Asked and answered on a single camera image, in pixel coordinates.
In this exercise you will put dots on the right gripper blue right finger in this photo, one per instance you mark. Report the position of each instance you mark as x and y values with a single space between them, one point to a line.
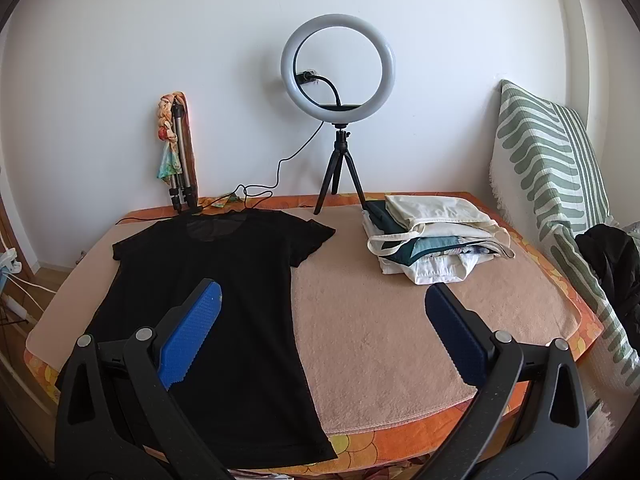
528 418

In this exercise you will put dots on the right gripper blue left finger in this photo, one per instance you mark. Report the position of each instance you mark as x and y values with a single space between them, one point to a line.
116 418

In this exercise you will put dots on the black t-shirt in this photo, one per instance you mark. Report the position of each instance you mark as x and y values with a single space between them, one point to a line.
189 369

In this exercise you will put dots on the stack of folded clothes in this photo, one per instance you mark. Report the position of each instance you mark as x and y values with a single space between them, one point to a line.
432 239

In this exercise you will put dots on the peach towel blanket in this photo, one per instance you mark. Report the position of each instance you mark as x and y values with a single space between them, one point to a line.
312 339

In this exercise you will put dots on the black garment on cushion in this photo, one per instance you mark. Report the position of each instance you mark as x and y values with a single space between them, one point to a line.
614 258

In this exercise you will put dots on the white power strip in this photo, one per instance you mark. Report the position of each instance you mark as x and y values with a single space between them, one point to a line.
9 263

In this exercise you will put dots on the folded silver tripod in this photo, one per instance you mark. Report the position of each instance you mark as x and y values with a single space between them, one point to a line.
188 190

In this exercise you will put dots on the green white striped cushion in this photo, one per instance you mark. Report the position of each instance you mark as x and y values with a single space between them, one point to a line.
548 184

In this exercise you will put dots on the colourful braided scarf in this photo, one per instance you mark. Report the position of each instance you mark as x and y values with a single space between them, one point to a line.
170 164

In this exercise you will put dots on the white ring light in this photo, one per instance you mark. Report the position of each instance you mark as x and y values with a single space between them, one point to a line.
378 41

